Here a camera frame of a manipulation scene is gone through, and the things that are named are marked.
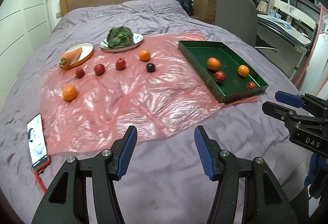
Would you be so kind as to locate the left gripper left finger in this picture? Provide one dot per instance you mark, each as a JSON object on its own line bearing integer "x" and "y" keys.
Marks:
{"x": 66, "y": 198}

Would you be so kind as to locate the wooden nightstand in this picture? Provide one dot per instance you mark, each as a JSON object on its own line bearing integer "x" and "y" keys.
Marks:
{"x": 205, "y": 10}

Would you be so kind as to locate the green metal tray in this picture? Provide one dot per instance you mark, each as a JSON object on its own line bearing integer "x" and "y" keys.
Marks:
{"x": 234, "y": 87}

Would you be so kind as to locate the pink framed mirror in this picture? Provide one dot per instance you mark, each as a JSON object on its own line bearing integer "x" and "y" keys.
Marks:
{"x": 313, "y": 77}

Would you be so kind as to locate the green leafy cabbage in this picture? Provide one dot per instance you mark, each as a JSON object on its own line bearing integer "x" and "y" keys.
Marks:
{"x": 120, "y": 37}

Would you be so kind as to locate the white wardrobe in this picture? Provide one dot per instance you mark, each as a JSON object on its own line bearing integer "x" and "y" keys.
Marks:
{"x": 24, "y": 24}

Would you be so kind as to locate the right gloved hand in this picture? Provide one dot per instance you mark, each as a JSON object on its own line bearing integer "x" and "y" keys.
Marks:
{"x": 316, "y": 178}

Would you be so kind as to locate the dark purple plum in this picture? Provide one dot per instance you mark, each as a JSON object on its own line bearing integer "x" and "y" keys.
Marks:
{"x": 150, "y": 67}

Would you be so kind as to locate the smartphone in red case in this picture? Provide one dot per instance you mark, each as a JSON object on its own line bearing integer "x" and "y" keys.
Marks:
{"x": 37, "y": 144}

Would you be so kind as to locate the red apple with stem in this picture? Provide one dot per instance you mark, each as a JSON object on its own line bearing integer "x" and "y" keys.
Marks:
{"x": 121, "y": 64}

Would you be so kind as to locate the white patterned plate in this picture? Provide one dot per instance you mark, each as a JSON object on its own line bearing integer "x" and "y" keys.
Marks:
{"x": 137, "y": 39}

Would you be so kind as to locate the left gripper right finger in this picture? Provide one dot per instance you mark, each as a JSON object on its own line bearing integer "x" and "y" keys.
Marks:
{"x": 264, "y": 198}

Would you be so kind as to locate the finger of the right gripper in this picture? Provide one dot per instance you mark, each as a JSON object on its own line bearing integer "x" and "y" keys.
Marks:
{"x": 293, "y": 121}
{"x": 310, "y": 103}

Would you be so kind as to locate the orange carrot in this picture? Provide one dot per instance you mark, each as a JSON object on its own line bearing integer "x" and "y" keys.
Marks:
{"x": 70, "y": 57}

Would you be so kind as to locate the small orange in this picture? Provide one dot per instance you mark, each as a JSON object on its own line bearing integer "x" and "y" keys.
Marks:
{"x": 144, "y": 55}

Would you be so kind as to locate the white desk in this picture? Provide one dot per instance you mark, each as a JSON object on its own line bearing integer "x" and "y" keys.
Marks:
{"x": 287, "y": 48}

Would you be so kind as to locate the grey office chair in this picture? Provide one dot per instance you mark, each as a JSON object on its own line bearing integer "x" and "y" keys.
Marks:
{"x": 239, "y": 17}

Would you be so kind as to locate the orange rimmed plate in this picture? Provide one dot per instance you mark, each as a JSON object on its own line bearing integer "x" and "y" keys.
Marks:
{"x": 87, "y": 51}

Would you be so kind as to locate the small red fruit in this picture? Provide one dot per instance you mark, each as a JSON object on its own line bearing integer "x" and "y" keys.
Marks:
{"x": 80, "y": 72}

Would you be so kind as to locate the pink plastic sheet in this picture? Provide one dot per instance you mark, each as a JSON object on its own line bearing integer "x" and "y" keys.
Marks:
{"x": 159, "y": 104}

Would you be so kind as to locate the large orange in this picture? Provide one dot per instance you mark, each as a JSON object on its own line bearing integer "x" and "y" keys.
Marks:
{"x": 243, "y": 71}
{"x": 213, "y": 64}

